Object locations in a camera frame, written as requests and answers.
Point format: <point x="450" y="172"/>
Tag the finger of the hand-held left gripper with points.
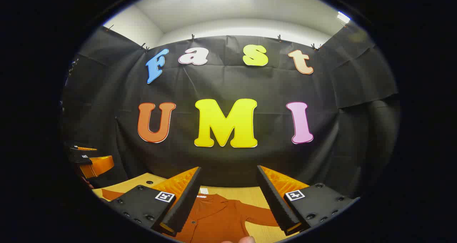
<point x="96" y="166"/>
<point x="80" y="149"/>

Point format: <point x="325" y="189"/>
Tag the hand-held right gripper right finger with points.
<point x="275" y="200"/>

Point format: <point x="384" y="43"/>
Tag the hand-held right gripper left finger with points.
<point x="185" y="200"/>

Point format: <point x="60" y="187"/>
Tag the orange button shirt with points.
<point x="214" y="218"/>

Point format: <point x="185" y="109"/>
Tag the small ceiling light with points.
<point x="343" y="17"/>

